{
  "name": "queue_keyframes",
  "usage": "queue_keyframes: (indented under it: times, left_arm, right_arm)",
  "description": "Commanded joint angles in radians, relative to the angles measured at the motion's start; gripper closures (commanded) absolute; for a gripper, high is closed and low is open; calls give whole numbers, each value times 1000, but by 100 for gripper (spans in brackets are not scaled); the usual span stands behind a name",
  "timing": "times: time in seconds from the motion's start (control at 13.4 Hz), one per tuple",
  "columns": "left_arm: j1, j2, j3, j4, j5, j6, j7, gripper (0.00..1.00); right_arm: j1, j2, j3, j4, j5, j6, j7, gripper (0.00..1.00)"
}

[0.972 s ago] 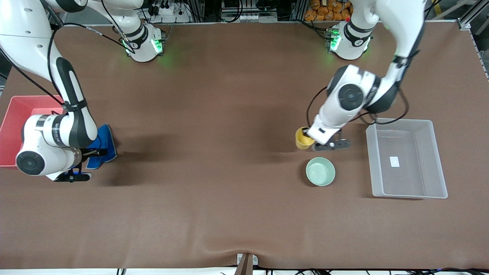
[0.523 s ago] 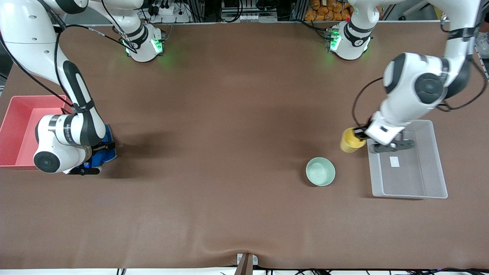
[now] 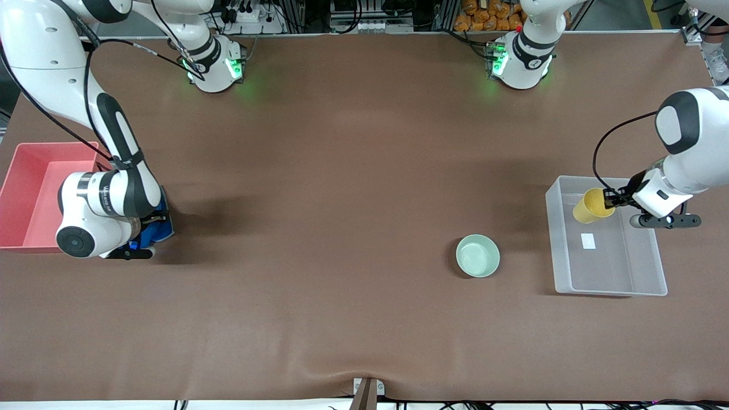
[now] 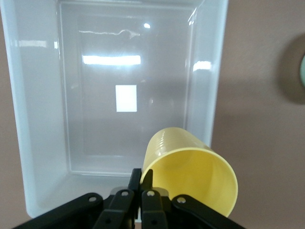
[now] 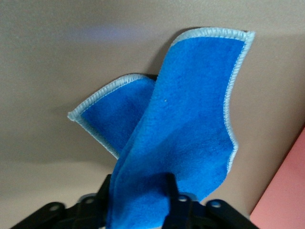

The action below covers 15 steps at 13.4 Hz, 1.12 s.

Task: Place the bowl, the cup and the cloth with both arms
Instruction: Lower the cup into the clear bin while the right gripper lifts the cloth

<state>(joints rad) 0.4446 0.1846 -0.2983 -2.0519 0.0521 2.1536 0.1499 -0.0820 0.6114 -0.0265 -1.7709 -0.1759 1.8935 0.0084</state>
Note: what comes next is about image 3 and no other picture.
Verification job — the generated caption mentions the blue cloth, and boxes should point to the blue cloth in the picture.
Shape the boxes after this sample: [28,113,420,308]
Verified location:
[128,188,175,254]

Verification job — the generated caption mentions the yellow cup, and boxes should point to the yellow cup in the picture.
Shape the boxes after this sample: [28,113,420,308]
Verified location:
[572,188,617,224]

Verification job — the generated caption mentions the mint green bowl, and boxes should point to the mint green bowl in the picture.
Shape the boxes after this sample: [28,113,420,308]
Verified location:
[456,234,501,278]

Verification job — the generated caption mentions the clear plastic bin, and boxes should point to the clear plastic bin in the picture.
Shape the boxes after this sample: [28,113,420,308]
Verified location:
[545,175,668,297]

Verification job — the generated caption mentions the pink plastic bin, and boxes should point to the pink plastic bin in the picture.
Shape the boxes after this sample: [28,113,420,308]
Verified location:
[0,142,112,251]

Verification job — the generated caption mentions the white shoe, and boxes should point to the white shoe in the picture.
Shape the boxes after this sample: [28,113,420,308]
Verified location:
[703,40,729,85]

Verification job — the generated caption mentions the brown table cover mat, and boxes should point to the brown table cover mat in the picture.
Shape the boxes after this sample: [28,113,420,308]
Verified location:
[0,33,729,402]

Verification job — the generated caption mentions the orange snack bag pile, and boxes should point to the orange snack bag pile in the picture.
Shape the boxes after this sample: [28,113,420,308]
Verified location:
[454,0,525,32]

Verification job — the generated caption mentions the white power strip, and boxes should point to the white power strip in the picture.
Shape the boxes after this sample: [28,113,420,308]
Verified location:
[219,5,285,34]

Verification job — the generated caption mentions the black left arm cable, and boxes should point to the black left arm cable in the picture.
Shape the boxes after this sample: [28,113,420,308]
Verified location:
[592,111,661,191]

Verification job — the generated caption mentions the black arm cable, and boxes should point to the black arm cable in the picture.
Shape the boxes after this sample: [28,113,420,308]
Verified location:
[0,37,206,163]
[592,111,661,191]

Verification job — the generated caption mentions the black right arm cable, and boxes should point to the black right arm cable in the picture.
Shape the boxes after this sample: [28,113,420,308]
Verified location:
[0,37,206,163]

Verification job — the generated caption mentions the aluminium corner post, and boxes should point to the aluminium corner post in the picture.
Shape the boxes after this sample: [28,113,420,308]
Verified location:
[681,6,718,45]

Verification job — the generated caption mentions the metal table edge bracket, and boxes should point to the metal table edge bracket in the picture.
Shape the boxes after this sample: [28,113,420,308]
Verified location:
[352,377,386,410]

